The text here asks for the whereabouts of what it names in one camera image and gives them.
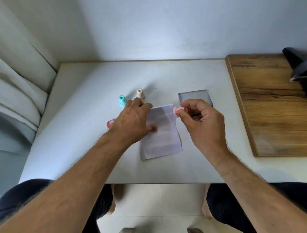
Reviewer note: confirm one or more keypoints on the person's left hand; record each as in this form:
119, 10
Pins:
127, 122

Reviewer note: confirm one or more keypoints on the person's right hand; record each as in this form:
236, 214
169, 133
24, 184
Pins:
206, 129

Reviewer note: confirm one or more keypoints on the person's left thumb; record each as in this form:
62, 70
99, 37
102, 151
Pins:
151, 128

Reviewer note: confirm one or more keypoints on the person's right thumb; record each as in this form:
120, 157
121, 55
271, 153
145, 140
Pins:
184, 119

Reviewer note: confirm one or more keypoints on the pink stamp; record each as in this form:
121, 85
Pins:
109, 124
176, 112

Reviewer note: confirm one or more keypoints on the white paper sheet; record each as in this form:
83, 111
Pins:
163, 140

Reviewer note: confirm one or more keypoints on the person's right forearm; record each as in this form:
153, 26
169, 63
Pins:
251, 196

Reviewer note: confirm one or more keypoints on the person's left forearm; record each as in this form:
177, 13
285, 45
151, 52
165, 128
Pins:
72, 187

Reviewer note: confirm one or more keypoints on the clear plastic box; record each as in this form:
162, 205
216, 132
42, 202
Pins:
195, 94

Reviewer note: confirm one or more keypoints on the cream stamp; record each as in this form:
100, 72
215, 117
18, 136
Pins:
140, 93

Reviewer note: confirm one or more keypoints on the teal stamp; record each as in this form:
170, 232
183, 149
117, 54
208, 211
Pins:
122, 100

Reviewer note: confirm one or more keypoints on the person's left leg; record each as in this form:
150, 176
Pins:
111, 201

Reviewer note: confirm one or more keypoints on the person's leg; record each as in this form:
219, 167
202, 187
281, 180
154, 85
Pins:
206, 204
111, 201

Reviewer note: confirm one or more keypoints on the person's right leg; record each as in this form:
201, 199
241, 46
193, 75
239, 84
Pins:
206, 204

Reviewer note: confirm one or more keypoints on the wooden board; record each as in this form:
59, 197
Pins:
271, 105

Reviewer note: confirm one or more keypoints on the black appliance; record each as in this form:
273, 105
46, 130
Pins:
296, 61

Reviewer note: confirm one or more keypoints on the white curtain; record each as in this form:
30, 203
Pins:
21, 72

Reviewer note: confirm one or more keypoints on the dark shorts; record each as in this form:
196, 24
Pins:
14, 196

